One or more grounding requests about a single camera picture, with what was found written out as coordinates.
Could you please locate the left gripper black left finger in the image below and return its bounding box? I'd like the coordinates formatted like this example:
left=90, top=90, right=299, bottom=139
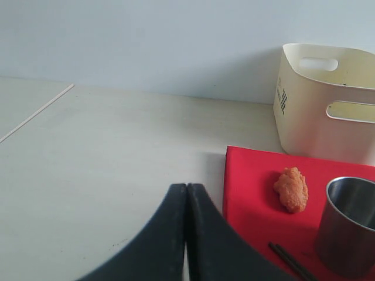
left=80, top=183, right=187, bottom=280

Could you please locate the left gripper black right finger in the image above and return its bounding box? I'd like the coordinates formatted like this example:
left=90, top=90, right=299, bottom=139
left=186, top=183, right=296, bottom=281

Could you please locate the dark brown chopstick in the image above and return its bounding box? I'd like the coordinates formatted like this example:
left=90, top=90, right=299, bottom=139
left=269, top=243, right=318, bottom=281
left=268, top=242, right=310, bottom=280

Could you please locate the red table cloth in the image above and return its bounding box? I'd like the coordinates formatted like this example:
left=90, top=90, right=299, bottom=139
left=223, top=146, right=374, bottom=280

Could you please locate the stainless steel cup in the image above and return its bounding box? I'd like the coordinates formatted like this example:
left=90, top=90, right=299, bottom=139
left=314, top=177, right=374, bottom=279

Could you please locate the cream plastic tub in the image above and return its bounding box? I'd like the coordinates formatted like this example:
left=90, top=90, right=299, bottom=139
left=273, top=43, right=374, bottom=165

